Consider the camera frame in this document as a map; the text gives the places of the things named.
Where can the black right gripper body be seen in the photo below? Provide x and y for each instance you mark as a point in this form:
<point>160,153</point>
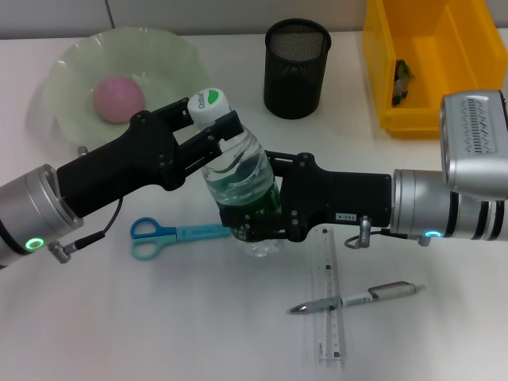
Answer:
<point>349,198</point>

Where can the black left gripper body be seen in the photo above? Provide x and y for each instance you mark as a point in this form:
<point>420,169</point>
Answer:
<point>119,166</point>

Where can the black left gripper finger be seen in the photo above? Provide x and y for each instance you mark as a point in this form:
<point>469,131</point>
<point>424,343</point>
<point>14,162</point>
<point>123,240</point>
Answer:
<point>170,115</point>
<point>210,139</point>

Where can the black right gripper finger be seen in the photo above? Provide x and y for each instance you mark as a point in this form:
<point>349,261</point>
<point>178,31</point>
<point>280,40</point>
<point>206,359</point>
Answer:
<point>258,222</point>
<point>283,160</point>

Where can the clear bottle green label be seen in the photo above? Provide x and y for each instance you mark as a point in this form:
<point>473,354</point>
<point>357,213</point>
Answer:
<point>238,166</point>

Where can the pink peach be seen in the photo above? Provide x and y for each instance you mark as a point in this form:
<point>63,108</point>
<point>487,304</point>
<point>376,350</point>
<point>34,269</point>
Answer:
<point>115,99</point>

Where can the blue scissors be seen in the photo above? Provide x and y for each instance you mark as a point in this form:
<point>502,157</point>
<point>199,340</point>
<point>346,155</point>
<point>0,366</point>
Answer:
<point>198,232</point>

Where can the green plastic wrapper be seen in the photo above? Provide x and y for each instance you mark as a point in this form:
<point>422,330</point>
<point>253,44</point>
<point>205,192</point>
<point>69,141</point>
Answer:
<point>401,79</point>

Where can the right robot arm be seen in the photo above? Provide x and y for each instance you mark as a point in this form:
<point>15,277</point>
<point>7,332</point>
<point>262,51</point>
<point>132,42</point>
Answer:
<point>428,206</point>

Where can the silver white pen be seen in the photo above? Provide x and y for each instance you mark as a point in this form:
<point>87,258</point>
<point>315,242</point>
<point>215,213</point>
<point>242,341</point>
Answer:
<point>357,299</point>

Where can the green glass fruit plate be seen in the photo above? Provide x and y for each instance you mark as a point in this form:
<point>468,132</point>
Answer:
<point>79,59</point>

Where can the transparent ruler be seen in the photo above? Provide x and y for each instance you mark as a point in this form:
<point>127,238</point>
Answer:
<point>331,333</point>

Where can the black mesh cup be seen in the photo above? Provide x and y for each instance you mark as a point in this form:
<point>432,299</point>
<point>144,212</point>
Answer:
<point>295,87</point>

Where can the yellow plastic bin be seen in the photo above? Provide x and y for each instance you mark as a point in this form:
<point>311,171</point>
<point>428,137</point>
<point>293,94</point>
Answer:
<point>456,59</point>

